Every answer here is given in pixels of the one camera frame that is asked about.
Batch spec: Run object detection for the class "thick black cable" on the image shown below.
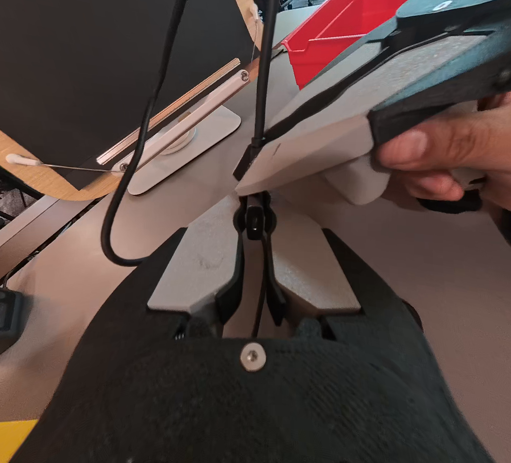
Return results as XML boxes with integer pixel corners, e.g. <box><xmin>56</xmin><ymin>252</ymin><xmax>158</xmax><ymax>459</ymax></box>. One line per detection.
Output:
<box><xmin>100</xmin><ymin>0</ymin><xmax>286</xmax><ymax>267</ymax></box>

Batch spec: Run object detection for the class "black monitor screen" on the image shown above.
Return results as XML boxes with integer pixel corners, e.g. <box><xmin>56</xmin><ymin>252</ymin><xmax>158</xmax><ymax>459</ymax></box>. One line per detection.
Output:
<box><xmin>0</xmin><ymin>0</ymin><xmax>256</xmax><ymax>189</ymax></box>

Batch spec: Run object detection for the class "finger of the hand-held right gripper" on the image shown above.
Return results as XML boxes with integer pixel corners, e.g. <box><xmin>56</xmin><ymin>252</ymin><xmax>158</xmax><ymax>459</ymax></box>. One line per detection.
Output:
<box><xmin>264</xmin><ymin>30</ymin><xmax>489</xmax><ymax>146</ymax></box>
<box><xmin>233</xmin><ymin>108</ymin><xmax>377</xmax><ymax>197</ymax></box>

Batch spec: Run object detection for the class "blue and black device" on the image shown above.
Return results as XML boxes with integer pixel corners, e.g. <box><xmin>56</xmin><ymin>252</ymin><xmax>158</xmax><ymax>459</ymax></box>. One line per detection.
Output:
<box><xmin>0</xmin><ymin>288</ymin><xmax>26</xmax><ymax>353</ymax></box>

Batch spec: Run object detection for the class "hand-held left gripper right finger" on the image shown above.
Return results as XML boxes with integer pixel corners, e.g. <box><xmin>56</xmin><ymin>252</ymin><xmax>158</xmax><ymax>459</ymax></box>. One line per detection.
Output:
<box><xmin>265</xmin><ymin>194</ymin><xmax>361</xmax><ymax>325</ymax></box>

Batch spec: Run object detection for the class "black board on stand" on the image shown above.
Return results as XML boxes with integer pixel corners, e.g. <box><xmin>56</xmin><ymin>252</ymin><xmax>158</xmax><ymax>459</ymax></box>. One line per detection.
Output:
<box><xmin>0</xmin><ymin>0</ymin><xmax>265</xmax><ymax>202</ymax></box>

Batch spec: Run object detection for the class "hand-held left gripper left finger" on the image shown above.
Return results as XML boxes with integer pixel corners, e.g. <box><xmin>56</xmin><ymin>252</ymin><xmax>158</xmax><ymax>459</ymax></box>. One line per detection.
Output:
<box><xmin>148</xmin><ymin>194</ymin><xmax>245</xmax><ymax>324</ymax></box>

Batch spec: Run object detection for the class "grey usb hub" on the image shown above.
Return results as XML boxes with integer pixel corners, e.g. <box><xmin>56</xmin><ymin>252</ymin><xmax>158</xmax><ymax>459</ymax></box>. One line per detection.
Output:
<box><xmin>242</xmin><ymin>192</ymin><xmax>270</xmax><ymax>241</ymax></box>

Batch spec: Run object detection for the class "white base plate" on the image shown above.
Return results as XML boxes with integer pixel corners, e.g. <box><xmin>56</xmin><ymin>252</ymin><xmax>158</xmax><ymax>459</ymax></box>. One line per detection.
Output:
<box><xmin>126</xmin><ymin>104</ymin><xmax>242</xmax><ymax>197</ymax></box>

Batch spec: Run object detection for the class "yellow plastic bin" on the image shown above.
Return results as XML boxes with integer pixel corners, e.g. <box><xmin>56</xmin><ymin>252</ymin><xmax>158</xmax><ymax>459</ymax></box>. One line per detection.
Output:
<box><xmin>0</xmin><ymin>419</ymin><xmax>37</xmax><ymax>463</ymax></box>

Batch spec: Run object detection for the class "red plastic bin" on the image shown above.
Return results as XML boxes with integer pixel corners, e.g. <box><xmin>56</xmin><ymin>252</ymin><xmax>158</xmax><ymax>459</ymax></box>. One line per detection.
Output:
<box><xmin>284</xmin><ymin>0</ymin><xmax>497</xmax><ymax>89</ymax></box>

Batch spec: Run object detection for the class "person's right hand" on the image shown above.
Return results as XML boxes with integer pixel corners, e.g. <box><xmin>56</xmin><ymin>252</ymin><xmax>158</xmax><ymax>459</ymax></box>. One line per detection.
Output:
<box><xmin>372</xmin><ymin>93</ymin><xmax>511</xmax><ymax>211</ymax></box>

